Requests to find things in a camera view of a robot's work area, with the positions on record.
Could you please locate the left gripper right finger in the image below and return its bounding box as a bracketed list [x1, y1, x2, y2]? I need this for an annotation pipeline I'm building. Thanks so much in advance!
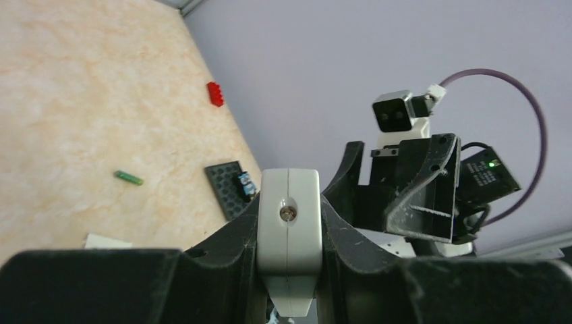
[316, 199, 571, 323]

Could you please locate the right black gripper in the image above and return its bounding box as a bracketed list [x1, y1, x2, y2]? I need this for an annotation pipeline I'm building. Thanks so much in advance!
[323, 133, 460, 243]

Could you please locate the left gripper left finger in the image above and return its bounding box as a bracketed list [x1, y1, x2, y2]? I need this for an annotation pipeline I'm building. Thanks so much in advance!
[1, 202, 260, 323]

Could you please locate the white battery cover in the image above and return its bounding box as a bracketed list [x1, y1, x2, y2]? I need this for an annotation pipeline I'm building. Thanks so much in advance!
[84, 234, 133, 249]

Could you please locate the green battery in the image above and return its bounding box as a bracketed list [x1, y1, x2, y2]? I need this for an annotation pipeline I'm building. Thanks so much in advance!
[113, 170, 144, 186]

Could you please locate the blue owl figure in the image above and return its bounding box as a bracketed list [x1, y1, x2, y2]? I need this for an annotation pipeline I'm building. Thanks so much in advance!
[237, 171, 258, 202]

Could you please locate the dark grey building baseplate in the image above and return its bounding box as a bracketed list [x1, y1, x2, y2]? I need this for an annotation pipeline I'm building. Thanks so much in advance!
[204, 161, 258, 221]

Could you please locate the red building brick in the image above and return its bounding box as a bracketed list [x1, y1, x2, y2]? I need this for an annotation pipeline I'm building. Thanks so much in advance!
[206, 82, 225, 107]

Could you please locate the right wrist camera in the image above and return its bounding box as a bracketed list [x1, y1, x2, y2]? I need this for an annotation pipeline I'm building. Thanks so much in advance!
[372, 84, 447, 149]

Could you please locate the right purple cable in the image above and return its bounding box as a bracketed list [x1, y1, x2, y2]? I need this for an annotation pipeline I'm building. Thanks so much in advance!
[438, 68, 548, 227]

